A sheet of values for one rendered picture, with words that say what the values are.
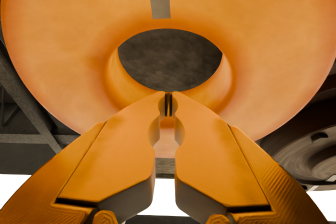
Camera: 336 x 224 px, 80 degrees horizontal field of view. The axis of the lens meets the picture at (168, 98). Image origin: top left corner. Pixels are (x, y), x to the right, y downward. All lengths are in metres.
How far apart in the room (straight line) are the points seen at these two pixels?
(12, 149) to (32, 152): 0.84
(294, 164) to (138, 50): 0.42
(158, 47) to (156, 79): 0.10
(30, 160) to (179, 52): 8.98
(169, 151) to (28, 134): 6.19
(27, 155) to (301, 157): 9.34
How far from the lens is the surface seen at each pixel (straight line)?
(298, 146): 0.42
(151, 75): 0.56
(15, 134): 6.52
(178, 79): 0.56
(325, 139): 0.41
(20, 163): 9.44
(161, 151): 0.16
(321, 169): 0.50
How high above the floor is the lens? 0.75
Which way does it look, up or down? 45 degrees up
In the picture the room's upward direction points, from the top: 179 degrees clockwise
